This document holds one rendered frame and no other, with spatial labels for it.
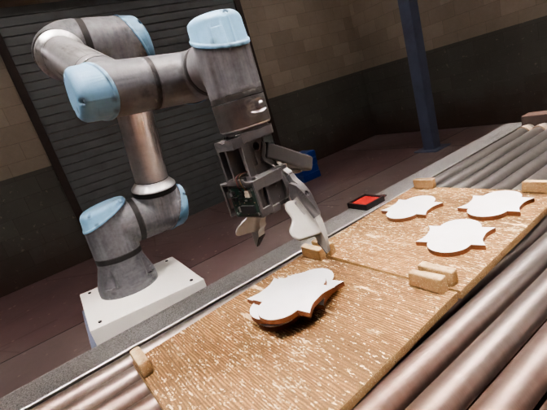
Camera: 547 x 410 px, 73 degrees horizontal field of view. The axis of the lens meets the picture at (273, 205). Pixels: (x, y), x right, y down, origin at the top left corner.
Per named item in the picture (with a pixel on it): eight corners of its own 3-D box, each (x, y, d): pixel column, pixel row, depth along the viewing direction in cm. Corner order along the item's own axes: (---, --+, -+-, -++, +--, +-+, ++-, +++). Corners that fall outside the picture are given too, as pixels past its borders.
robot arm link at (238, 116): (238, 100, 57) (277, 87, 51) (247, 128, 58) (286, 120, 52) (201, 111, 52) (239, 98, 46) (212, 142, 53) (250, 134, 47)
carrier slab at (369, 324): (135, 368, 63) (131, 361, 63) (307, 258, 84) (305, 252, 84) (238, 526, 35) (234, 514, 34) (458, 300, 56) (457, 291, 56)
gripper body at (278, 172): (230, 220, 55) (204, 143, 52) (268, 199, 61) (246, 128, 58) (266, 222, 50) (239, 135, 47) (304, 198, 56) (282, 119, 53)
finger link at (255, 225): (226, 248, 62) (233, 207, 57) (250, 233, 66) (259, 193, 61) (239, 259, 61) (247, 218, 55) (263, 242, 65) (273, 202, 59)
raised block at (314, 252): (302, 257, 82) (299, 246, 81) (308, 253, 83) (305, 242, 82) (321, 262, 77) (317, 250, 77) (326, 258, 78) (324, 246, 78)
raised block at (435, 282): (409, 286, 60) (405, 272, 60) (415, 281, 61) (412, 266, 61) (444, 296, 56) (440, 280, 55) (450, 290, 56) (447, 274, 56)
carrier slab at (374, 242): (311, 256, 85) (308, 250, 84) (414, 191, 105) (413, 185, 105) (461, 299, 56) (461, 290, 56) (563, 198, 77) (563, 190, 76)
